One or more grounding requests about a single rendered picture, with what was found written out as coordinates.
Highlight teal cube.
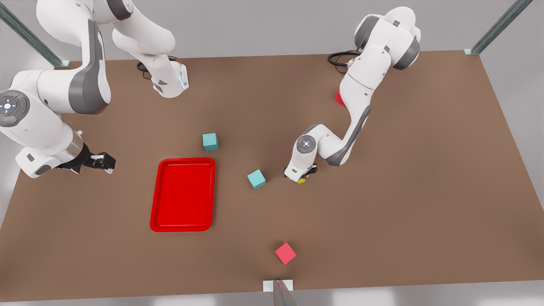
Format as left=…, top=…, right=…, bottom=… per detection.
left=247, top=169, right=267, bottom=190
left=202, top=133, right=220, bottom=152

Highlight red rectangular tray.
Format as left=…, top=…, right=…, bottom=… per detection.
left=150, top=157, right=216, bottom=233

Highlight black cable loop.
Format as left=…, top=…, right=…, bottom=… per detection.
left=327, top=50, right=362, bottom=74
left=136, top=55, right=179, bottom=81

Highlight silver frame post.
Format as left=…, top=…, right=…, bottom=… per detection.
left=0, top=2, right=71, bottom=69
left=463, top=0, right=534, bottom=56
left=263, top=279, right=298, bottom=306

